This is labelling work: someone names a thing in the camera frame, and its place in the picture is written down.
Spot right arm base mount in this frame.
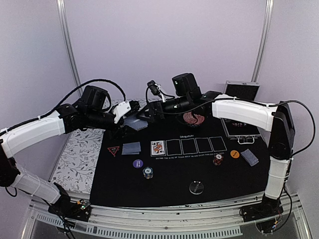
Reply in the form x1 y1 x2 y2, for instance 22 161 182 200
239 195 284 234

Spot red patterned bowl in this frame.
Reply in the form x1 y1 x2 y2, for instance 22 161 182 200
183 112 205 127

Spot purple small blind button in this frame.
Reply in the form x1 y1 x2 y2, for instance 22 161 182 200
133 159 144 168

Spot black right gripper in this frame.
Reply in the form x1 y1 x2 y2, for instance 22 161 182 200
136 95 191 123

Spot orange big blind button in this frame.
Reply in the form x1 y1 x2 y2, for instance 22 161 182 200
230 150 240 159

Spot queen of spades card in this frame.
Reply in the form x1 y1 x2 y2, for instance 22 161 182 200
151 140 165 156

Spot aluminium poker chip case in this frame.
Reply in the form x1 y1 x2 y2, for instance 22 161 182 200
221 80 261 145

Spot floral white tablecloth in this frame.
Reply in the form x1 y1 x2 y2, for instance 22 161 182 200
48 98 155 194

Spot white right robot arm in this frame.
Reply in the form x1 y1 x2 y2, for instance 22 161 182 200
138 73 296 217

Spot triangular all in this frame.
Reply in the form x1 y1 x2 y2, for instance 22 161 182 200
107 146 120 157

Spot right aluminium frame post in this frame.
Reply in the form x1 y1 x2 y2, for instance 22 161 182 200
251 0 274 83

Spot black poker mat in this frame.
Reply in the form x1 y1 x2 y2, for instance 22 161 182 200
90 117 270 207

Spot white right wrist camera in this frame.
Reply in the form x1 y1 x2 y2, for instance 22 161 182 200
147 80 166 103

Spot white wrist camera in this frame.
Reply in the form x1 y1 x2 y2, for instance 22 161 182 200
147 80 166 103
112 101 131 124

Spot aluminium frame post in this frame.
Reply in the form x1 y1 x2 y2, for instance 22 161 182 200
56 0 81 87
251 0 274 83

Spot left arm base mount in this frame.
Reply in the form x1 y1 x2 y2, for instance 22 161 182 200
48 183 92 222

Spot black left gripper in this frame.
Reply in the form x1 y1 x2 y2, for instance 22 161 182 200
87 109 139 140

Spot left aluminium frame post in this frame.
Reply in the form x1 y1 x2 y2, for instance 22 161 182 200
56 0 81 87

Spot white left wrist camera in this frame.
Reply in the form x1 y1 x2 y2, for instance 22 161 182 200
112 101 131 124

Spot stack of poker chips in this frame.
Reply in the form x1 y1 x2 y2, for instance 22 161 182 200
143 167 154 179

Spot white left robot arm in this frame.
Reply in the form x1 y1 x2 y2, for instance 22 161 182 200
0 80 140 216

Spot face-down cards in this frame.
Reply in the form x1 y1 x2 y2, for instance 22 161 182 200
241 149 259 166
122 142 141 155

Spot aluminium front rail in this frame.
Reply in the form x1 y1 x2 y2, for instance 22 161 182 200
21 193 314 239

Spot blue playing card deck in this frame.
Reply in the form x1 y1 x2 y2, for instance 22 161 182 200
124 116 148 131

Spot black round dealer button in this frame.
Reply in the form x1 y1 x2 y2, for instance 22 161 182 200
189 181 204 195

